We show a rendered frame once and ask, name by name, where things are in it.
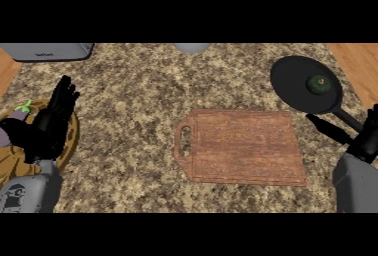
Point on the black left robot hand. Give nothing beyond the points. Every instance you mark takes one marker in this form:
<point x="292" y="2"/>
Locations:
<point x="49" y="123"/>

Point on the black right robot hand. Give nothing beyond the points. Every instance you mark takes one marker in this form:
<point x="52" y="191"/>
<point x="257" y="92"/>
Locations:
<point x="366" y="140"/>

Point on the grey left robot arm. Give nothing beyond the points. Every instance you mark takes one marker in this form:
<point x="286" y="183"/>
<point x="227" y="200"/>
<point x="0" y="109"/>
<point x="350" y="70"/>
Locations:
<point x="29" y="190"/>

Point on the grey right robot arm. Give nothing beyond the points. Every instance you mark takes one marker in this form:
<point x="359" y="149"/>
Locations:
<point x="356" y="186"/>

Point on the dark green squash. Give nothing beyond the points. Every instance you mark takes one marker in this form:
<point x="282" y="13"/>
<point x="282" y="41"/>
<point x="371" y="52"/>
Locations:
<point x="319" y="84"/>

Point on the black frying pan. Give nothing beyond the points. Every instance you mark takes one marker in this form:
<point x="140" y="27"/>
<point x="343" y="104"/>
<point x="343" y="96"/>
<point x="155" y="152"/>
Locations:
<point x="307" y="86"/>

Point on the brown wooden cutting board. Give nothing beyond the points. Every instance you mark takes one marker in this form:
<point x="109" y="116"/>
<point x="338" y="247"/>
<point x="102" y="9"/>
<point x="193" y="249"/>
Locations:
<point x="244" y="147"/>

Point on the purple eggplant with green stem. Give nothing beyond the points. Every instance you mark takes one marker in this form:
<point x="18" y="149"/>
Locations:
<point x="19" y="113"/>

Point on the grey flat appliance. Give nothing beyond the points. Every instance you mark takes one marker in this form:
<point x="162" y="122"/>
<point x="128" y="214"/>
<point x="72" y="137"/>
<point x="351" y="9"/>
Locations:
<point x="49" y="50"/>

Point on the pale grey rounded object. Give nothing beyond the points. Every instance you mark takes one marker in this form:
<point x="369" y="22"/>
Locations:
<point x="192" y="47"/>

